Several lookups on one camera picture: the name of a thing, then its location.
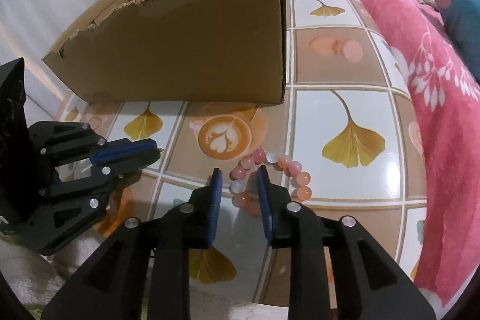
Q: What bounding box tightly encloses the pink bead bracelet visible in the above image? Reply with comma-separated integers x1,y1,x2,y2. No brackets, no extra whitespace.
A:
229,148,314,208

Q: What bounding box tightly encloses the brown cardboard box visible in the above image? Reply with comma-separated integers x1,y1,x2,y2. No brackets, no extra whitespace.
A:
43,0,287,104

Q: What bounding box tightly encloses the pink floral blanket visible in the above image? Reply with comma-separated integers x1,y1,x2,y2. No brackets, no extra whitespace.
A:
360,0,479,317

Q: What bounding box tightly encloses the blue plush pillow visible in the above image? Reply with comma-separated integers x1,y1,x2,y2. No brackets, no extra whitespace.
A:
434,0,479,81

